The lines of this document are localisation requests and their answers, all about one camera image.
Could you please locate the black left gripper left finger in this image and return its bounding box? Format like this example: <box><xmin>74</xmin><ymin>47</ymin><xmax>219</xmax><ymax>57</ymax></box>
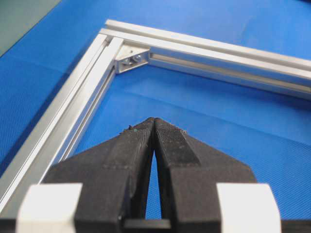
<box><xmin>43</xmin><ymin>117</ymin><xmax>155</xmax><ymax>233</ymax></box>

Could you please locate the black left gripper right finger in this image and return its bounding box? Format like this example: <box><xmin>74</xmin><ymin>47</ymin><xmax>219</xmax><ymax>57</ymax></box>
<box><xmin>154</xmin><ymin>118</ymin><xmax>257</xmax><ymax>233</ymax></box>

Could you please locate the aluminium extrusion frame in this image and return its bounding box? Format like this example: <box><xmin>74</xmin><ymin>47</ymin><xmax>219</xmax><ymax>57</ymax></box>
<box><xmin>0</xmin><ymin>19</ymin><xmax>311</xmax><ymax>218</ymax></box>

